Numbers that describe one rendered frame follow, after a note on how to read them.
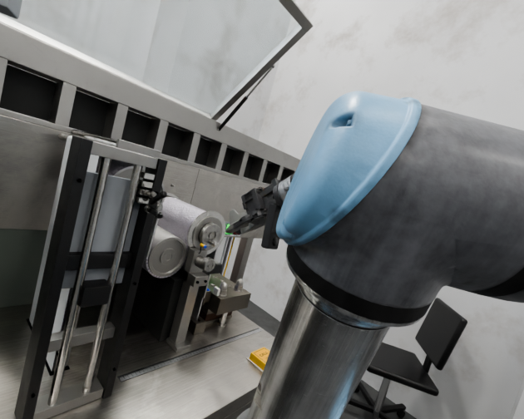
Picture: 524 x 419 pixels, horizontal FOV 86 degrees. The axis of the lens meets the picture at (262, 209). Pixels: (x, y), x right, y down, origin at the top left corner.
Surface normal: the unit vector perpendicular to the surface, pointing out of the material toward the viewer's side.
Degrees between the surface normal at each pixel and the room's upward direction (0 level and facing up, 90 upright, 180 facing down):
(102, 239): 90
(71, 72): 90
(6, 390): 0
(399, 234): 110
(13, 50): 90
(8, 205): 90
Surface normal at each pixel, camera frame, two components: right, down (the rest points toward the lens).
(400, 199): -0.11, 0.27
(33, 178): 0.73, 0.25
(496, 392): -0.68, -0.12
